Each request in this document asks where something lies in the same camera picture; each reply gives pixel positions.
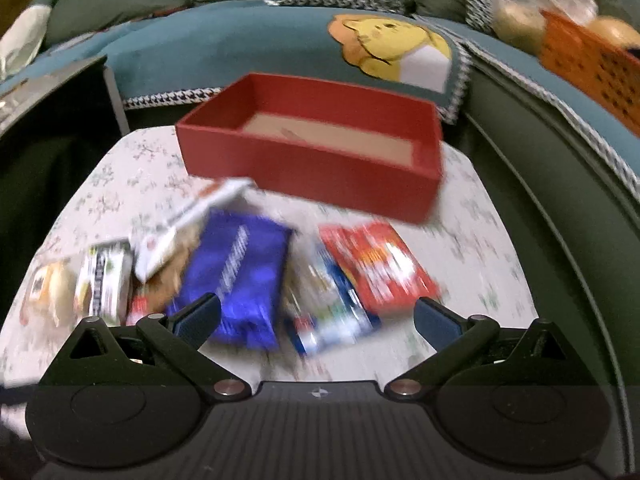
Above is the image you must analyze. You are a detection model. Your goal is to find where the floral tablecloth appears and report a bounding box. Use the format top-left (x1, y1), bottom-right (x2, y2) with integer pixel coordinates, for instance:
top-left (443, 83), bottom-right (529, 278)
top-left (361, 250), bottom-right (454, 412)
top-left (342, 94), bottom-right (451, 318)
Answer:
top-left (1, 126), bottom-right (536, 388)

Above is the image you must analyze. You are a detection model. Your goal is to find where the black side table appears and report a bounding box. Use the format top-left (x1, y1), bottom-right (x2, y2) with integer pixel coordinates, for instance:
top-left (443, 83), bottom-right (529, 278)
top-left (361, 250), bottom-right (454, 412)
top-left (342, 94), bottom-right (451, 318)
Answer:
top-left (1, 56), bottom-right (129, 316)

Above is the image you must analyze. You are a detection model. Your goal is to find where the round bun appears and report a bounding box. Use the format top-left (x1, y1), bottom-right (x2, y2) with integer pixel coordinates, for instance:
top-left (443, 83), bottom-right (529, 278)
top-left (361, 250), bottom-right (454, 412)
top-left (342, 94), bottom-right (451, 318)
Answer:
top-left (20, 258), bottom-right (77, 328)

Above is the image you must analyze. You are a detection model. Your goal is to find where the blue sausage snack packet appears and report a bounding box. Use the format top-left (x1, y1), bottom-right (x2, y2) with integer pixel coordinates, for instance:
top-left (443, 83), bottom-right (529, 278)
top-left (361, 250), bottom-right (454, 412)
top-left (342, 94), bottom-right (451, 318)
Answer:
top-left (282, 236), bottom-right (381, 356)

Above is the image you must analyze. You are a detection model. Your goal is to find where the white bread snack packet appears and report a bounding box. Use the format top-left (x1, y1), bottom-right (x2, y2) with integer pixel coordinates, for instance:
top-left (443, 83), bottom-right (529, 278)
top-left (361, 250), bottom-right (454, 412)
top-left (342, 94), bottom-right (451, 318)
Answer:
top-left (134, 178), bottom-right (255, 283)

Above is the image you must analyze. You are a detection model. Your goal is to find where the green white snack packet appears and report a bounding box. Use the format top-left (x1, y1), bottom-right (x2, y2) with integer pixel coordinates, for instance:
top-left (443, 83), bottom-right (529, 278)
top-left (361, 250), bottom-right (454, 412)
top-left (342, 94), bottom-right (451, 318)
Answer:
top-left (74, 238), bottom-right (134, 326)

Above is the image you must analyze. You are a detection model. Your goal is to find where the dark green sofa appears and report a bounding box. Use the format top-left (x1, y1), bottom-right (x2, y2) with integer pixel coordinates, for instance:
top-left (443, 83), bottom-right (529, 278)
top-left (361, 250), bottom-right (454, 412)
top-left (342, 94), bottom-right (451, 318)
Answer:
top-left (34, 0), bottom-right (640, 476)

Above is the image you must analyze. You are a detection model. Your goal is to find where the red snack packet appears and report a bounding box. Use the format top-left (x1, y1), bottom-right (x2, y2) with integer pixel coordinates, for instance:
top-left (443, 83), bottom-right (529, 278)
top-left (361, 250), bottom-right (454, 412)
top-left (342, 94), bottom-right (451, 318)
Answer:
top-left (319, 221), bottom-right (440, 316)

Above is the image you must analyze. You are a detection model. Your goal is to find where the orange plastic basket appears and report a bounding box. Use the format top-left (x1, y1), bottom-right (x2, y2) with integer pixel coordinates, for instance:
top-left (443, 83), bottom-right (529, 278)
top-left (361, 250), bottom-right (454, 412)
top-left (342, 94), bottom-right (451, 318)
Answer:
top-left (538, 11), bottom-right (640, 136)

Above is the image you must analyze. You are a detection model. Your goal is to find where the white cloth on sofa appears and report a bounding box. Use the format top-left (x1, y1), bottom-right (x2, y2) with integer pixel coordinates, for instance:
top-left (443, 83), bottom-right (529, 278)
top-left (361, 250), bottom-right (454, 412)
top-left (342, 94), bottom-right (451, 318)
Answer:
top-left (0, 4), bottom-right (52, 81)

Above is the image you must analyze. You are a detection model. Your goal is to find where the dark blue snack packet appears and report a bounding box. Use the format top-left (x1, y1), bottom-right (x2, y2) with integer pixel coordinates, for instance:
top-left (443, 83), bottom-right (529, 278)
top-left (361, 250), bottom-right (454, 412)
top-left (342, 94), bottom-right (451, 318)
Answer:
top-left (166, 211), bottom-right (292, 351)

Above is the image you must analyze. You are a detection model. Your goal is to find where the red cardboard box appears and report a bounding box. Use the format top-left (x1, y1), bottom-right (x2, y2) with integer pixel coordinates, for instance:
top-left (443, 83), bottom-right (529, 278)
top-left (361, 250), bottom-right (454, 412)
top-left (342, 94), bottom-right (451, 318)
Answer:
top-left (176, 73), bottom-right (442, 224)

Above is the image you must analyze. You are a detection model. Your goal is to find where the teal lion sofa cover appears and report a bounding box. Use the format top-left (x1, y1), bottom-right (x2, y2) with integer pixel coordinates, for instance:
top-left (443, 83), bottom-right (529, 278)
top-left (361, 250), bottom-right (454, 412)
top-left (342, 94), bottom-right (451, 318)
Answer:
top-left (1, 0), bottom-right (639, 195)

